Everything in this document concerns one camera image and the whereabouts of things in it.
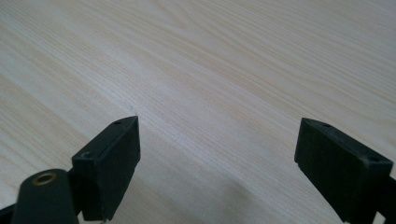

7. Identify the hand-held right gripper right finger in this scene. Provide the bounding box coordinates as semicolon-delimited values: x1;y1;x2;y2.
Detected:
293;117;394;224

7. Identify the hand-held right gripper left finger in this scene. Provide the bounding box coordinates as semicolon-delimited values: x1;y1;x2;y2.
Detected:
71;115;142;222

